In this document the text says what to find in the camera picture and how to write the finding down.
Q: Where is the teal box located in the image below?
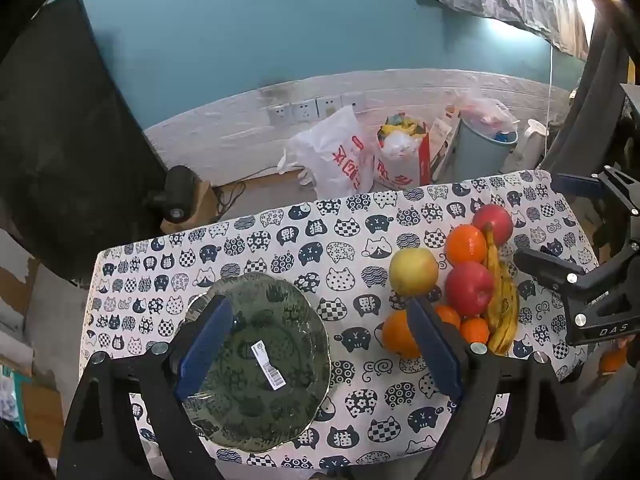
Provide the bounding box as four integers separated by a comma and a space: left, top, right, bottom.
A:
0, 360, 33, 431

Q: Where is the large orange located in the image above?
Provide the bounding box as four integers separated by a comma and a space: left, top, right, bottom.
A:
445, 225, 488, 265
382, 310, 423, 359

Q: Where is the white plastic bag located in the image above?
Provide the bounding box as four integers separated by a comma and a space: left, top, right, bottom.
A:
279, 106, 377, 198

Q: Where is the black round speaker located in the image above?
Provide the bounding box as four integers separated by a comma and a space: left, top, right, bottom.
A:
145, 165, 203, 221

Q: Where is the red apple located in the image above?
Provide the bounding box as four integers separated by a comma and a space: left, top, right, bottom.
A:
472, 204, 515, 243
445, 261, 496, 317

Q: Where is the spotted yellow banana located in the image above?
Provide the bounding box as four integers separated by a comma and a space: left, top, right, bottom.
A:
481, 222, 503, 341
487, 257, 521, 357

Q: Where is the yellow apple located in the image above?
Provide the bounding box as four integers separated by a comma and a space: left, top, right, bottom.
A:
389, 247, 440, 297

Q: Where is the thin white cord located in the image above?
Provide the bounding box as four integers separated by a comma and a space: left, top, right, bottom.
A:
546, 42, 555, 126

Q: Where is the black cable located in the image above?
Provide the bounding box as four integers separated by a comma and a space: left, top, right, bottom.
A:
212, 166, 306, 221

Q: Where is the green glass plate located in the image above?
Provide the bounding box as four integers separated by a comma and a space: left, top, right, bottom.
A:
182, 272, 332, 452

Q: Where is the red white paper bag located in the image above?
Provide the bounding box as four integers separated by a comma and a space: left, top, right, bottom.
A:
374, 112, 433, 192

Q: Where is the cat print tablecloth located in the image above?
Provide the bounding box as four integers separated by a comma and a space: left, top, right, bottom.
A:
80, 170, 600, 476

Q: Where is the cardboard carton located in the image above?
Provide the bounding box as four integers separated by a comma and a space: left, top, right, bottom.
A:
429, 105, 462, 181

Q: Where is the clear plastic bin liner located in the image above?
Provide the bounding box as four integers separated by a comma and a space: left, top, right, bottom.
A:
457, 82, 518, 133

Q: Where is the orange object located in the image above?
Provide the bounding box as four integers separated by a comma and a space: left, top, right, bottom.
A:
600, 346, 628, 374

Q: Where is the blue trash bin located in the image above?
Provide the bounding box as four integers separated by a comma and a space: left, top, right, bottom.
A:
452, 115, 518, 181

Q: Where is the brown cardboard box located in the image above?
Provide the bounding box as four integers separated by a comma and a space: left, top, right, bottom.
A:
17, 377, 66, 445

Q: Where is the black panel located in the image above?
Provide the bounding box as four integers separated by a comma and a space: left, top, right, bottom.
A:
0, 0, 171, 281

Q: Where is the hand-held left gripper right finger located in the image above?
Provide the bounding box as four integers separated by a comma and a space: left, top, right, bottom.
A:
406, 296, 587, 480

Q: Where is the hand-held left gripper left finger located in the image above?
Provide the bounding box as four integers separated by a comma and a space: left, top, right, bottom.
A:
56, 294, 236, 480

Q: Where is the small orange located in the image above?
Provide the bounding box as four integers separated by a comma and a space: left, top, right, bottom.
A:
434, 305, 462, 331
459, 317, 491, 346

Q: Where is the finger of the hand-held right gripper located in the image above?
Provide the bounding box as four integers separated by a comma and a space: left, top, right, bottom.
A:
550, 164, 640, 251
513, 247, 640, 307

